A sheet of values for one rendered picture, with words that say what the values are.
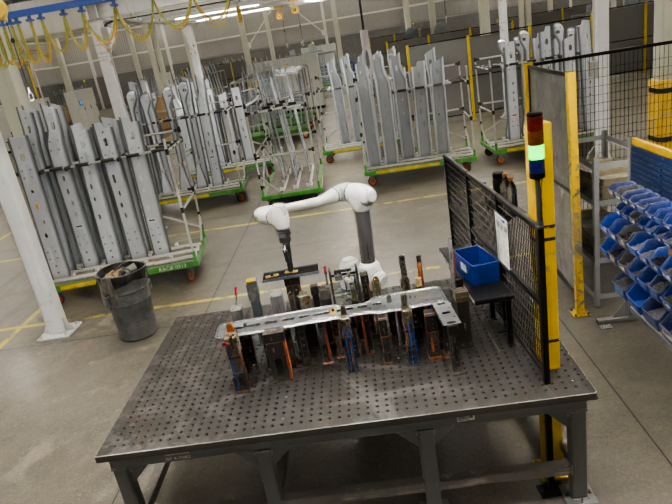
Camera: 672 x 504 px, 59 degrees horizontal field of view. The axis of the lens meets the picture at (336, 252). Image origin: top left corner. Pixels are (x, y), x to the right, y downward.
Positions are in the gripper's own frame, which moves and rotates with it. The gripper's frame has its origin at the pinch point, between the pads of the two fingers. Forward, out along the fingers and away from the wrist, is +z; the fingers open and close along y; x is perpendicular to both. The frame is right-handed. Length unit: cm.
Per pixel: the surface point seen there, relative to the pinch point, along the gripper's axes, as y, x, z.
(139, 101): -676, -399, -78
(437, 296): 23, 91, 20
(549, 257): 61, 147, -14
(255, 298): 9.6, -24.2, 16.3
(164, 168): -664, -379, 43
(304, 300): 21.7, 10.6, 15.3
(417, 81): -702, 86, -38
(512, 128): -726, 240, 66
